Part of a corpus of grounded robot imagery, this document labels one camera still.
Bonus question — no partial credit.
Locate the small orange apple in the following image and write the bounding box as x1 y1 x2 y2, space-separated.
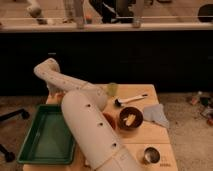
56 93 64 103

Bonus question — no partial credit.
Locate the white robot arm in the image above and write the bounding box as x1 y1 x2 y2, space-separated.
34 58 142 171

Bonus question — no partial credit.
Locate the green plastic tray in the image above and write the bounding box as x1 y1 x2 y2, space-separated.
17 105 76 165

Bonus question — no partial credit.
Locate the green plastic cup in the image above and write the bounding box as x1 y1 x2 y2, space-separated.
107 82 118 97

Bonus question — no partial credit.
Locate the orange bowl with items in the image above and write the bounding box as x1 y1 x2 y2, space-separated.
103 113 116 130

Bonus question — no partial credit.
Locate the dark brown bowl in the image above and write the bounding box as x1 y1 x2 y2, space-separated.
118 107 143 130

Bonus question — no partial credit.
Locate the black office chair base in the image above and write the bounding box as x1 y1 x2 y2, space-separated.
0 108 31 164

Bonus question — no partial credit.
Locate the yellow food piece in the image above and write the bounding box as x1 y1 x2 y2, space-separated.
124 114 136 126

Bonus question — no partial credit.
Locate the light blue cloth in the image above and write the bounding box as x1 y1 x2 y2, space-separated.
143 104 169 128

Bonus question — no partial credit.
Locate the metal cup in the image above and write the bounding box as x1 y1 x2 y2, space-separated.
144 147 160 164

